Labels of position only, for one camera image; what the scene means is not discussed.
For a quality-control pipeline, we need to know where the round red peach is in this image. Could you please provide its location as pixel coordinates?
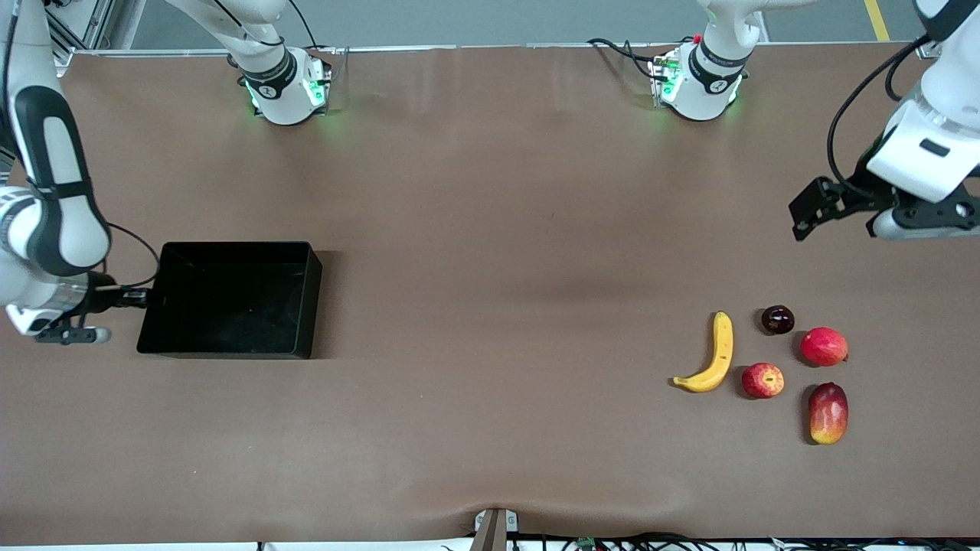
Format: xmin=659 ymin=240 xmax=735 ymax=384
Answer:
xmin=800 ymin=327 xmax=849 ymax=367

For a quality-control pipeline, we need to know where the red yellow mango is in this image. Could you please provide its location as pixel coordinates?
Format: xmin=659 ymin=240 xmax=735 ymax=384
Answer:
xmin=808 ymin=382 xmax=850 ymax=445

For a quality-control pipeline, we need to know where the black left base cable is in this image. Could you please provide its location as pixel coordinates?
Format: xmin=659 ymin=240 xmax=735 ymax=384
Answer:
xmin=588 ymin=37 xmax=694 ymax=81

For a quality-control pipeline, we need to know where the large table cover mat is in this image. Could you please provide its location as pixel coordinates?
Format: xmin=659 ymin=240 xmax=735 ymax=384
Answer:
xmin=0 ymin=42 xmax=980 ymax=546

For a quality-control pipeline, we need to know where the black right base cable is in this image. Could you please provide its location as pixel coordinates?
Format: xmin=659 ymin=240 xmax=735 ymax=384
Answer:
xmin=287 ymin=0 xmax=321 ymax=51

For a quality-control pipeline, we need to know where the yellow banana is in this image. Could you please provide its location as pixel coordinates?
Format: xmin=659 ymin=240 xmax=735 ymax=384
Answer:
xmin=673 ymin=311 xmax=734 ymax=393

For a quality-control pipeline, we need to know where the front camera mount post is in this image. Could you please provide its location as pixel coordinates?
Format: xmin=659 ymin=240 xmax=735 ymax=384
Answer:
xmin=471 ymin=507 xmax=520 ymax=551

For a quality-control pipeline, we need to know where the black plastic box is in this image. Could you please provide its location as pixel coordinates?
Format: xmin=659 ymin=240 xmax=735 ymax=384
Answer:
xmin=136 ymin=241 xmax=323 ymax=360

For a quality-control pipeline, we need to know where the black base cable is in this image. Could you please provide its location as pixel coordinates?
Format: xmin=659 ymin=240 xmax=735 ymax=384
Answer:
xmin=588 ymin=37 xmax=694 ymax=81
xmin=287 ymin=0 xmax=321 ymax=51

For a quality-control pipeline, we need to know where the small red apple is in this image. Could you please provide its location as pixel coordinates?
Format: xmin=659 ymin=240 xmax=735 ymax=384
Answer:
xmin=741 ymin=362 xmax=786 ymax=400

